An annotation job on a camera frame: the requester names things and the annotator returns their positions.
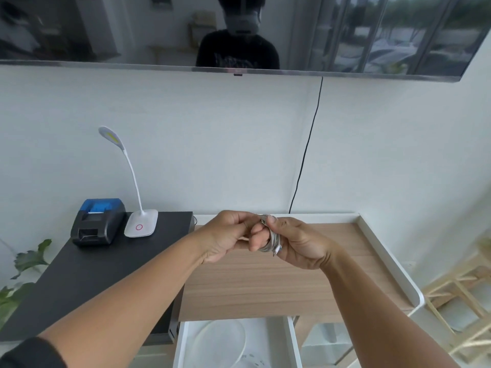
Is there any green leafy plant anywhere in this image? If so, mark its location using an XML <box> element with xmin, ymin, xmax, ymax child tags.
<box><xmin>0</xmin><ymin>239</ymin><xmax>53</xmax><ymax>330</ymax></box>

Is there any black cabinet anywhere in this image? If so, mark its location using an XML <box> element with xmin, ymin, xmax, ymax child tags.
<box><xmin>0</xmin><ymin>211</ymin><xmax>195</xmax><ymax>348</ymax></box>

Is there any light wooden rack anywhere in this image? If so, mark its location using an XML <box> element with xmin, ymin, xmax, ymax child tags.
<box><xmin>421</xmin><ymin>237</ymin><xmax>491</xmax><ymax>364</ymax></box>

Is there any clear round plastic container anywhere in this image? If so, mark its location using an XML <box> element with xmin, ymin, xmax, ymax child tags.
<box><xmin>234</xmin><ymin>350</ymin><xmax>275</xmax><ymax>368</ymax></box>

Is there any white drawer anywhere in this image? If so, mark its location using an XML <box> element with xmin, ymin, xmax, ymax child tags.
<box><xmin>172</xmin><ymin>316</ymin><xmax>304</xmax><ymax>368</ymax></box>

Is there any black and blue receipt printer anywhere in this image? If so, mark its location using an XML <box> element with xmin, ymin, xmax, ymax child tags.
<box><xmin>70</xmin><ymin>198</ymin><xmax>127</xmax><ymax>248</ymax></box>

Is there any person's black shirt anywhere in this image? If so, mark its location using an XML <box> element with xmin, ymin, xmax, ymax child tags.
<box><xmin>0</xmin><ymin>336</ymin><xmax>68</xmax><ymax>368</ymax></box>

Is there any person's left forearm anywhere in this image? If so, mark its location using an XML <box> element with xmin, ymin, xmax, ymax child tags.
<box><xmin>36</xmin><ymin>229</ymin><xmax>210</xmax><ymax>368</ymax></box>

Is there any person's right forearm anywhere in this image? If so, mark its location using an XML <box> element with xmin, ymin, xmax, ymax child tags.
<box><xmin>320</xmin><ymin>248</ymin><xmax>459</xmax><ymax>368</ymax></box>

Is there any black power cable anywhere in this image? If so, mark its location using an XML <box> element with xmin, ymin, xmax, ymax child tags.
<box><xmin>288</xmin><ymin>76</ymin><xmax>324</xmax><ymax>214</ymax></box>

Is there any wall-mounted television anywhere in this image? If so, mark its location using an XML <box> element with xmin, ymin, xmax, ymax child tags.
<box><xmin>0</xmin><ymin>0</ymin><xmax>491</xmax><ymax>84</ymax></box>

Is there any person's right hand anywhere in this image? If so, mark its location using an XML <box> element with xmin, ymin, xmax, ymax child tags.
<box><xmin>247</xmin><ymin>216</ymin><xmax>342</xmax><ymax>271</ymax></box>

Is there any person's left hand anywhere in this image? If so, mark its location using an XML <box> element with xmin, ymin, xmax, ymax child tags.
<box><xmin>197</xmin><ymin>210</ymin><xmax>269</xmax><ymax>265</ymax></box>

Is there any white gooseneck desk lamp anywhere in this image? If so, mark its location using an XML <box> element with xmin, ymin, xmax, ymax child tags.
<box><xmin>98</xmin><ymin>126</ymin><xmax>159</xmax><ymax>239</ymax></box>

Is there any clear round container lid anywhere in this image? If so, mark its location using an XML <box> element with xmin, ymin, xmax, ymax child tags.
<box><xmin>190</xmin><ymin>319</ymin><xmax>247</xmax><ymax>368</ymax></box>

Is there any wooden desk with white rim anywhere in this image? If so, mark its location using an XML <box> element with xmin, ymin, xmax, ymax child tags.
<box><xmin>177</xmin><ymin>212</ymin><xmax>426</xmax><ymax>348</ymax></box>

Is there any white charging cable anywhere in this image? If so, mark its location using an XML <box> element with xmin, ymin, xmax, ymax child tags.
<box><xmin>237</xmin><ymin>213</ymin><xmax>284</xmax><ymax>257</ymax></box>

